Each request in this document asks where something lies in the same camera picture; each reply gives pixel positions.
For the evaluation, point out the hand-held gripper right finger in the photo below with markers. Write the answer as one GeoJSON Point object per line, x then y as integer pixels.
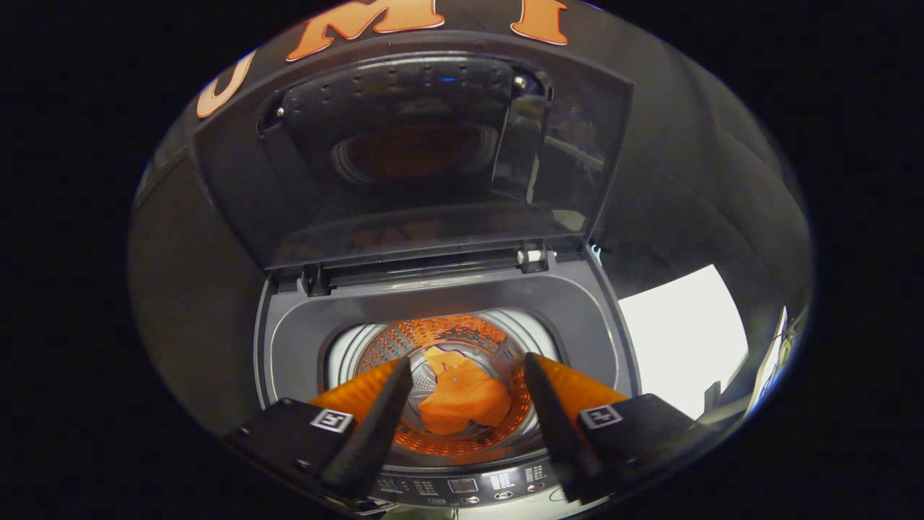
{"type": "Point", "coordinates": [559, 433]}

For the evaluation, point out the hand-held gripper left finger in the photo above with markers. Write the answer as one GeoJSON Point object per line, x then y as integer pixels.
{"type": "Point", "coordinates": [372, 433]}

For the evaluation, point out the yellow polo shirt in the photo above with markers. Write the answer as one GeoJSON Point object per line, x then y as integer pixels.
{"type": "Point", "coordinates": [465, 401]}

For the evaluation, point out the dark washing machine lid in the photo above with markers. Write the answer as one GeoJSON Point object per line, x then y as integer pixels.
{"type": "Point", "coordinates": [404, 144]}

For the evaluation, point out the white flat board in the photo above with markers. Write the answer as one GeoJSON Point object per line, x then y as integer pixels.
{"type": "Point", "coordinates": [678, 339]}

